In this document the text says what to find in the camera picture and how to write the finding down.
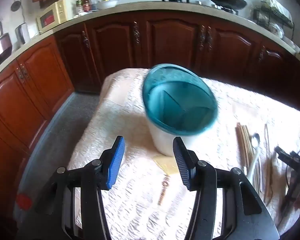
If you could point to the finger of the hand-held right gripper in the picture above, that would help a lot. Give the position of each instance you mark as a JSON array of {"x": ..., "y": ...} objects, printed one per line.
[{"x": 290, "y": 156}]

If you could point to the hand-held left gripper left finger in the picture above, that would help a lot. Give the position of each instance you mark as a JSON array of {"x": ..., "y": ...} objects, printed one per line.
[{"x": 116, "y": 165}]

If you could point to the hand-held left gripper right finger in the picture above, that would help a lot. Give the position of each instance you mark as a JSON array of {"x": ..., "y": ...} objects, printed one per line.
[{"x": 183, "y": 165}]

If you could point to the floral utensil holder teal rim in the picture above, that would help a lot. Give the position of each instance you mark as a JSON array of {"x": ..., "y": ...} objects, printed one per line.
[{"x": 165, "y": 140}]

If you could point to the gold metal fork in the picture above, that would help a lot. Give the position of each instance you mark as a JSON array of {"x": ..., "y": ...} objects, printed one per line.
[{"x": 268, "y": 175}]

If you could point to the cream quilted tablecloth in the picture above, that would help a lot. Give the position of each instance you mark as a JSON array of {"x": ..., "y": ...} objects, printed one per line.
[{"x": 130, "y": 110}]

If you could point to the red round object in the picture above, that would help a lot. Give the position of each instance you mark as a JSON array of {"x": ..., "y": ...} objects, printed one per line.
[{"x": 24, "y": 201}]

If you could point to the wooden kitchen base cabinet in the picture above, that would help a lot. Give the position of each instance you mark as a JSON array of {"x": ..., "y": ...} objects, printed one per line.
[{"x": 170, "y": 45}]

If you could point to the white mixing bowl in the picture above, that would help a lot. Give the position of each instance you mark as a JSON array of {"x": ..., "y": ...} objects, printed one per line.
[{"x": 107, "y": 4}]

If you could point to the white electric kettle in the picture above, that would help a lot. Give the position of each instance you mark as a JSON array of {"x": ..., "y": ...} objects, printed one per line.
[{"x": 22, "y": 33}]

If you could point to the gas stove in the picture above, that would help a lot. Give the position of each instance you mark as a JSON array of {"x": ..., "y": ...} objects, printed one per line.
[{"x": 197, "y": 3}]

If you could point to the cream microwave oven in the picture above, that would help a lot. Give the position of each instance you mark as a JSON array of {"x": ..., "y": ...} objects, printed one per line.
[{"x": 53, "y": 13}]

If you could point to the dark sauce bottle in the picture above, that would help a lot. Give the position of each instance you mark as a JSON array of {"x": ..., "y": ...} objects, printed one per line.
[{"x": 86, "y": 3}]

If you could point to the clear glass bottle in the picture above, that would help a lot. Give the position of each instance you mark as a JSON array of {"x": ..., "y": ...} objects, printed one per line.
[{"x": 93, "y": 1}]

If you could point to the hanging metal strainer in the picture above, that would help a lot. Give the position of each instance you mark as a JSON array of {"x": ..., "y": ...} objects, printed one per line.
[{"x": 15, "y": 5}]

